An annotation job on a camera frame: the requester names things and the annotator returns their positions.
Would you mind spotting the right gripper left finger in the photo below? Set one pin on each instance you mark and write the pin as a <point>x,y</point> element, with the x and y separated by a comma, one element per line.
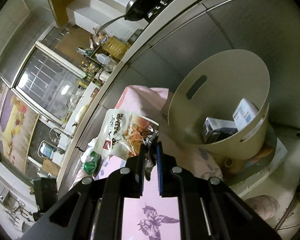
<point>136,176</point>

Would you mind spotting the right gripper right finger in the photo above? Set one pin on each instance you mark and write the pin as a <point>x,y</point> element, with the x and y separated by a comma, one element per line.
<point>167,181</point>

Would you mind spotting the white orange snack bag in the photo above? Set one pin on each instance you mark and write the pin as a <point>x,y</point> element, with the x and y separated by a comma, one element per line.
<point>123,133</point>

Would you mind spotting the beige round trash bin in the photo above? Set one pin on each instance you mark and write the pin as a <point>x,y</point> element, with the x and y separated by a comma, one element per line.
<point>214,89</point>

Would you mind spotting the kitchen window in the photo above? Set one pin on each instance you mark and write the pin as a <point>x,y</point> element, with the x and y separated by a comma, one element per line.
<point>51,78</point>

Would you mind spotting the pink printed tablecloth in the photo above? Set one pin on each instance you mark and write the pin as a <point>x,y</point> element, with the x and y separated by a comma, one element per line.
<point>152,103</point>

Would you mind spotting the dark small carton box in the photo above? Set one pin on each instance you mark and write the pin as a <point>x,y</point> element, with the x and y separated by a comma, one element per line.
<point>215,130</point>

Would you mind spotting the steel sink faucet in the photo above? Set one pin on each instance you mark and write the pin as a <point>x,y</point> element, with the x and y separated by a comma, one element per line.
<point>59,131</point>

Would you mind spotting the white blue carton box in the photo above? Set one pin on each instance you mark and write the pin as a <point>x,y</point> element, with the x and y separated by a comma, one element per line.
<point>244,114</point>

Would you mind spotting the white plastic jug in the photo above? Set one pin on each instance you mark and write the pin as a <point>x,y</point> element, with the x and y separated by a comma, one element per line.
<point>103,59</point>

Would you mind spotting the yellow cooking oil jug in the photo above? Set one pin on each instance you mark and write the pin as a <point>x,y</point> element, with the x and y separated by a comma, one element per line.
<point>113,46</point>

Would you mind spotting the lidded steel wok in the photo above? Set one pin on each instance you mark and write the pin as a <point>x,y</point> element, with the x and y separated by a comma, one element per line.
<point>136,10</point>

